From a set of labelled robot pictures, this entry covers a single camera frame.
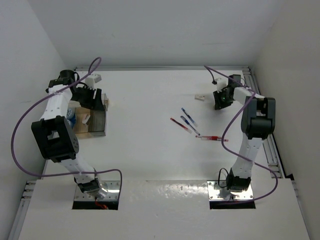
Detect blue capped pen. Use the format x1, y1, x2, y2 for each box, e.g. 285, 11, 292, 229
180, 115, 201, 136

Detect pink stapler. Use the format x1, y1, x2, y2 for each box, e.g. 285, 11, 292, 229
81, 114, 91, 125

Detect red capped pen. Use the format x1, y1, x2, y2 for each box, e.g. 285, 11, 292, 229
170, 117, 192, 134

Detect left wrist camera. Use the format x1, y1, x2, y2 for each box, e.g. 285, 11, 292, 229
84, 73, 102, 89

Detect black cable on base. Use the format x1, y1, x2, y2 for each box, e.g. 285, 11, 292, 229
217, 167, 231, 191

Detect clear acrylic organizer box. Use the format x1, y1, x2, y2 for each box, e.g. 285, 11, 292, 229
68, 93, 109, 139

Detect metal base plate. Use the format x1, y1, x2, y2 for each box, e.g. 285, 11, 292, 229
207, 180, 254, 202
74, 180, 121, 202

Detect aluminium frame rail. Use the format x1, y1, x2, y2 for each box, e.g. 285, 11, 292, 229
74, 65, 251, 73

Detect white boxed eraser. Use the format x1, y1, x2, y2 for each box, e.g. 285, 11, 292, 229
194, 94, 206, 102

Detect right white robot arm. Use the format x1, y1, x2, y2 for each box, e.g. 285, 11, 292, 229
213, 85, 276, 192

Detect red gel pen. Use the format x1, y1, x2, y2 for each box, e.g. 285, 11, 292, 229
195, 135, 226, 141

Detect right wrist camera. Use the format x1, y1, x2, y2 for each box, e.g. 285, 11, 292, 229
212, 77, 229, 93

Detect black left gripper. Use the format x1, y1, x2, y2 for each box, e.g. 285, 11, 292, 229
70, 85, 104, 112

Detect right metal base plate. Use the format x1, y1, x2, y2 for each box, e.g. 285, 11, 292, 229
207, 180, 254, 202

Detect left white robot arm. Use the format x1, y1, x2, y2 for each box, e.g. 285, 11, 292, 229
31, 69, 108, 200

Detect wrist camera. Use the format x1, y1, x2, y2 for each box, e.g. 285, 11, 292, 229
212, 77, 229, 93
84, 73, 102, 89

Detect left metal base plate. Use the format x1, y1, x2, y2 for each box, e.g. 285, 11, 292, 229
74, 180, 121, 202

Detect blue refill pen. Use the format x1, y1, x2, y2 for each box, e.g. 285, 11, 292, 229
181, 107, 196, 124

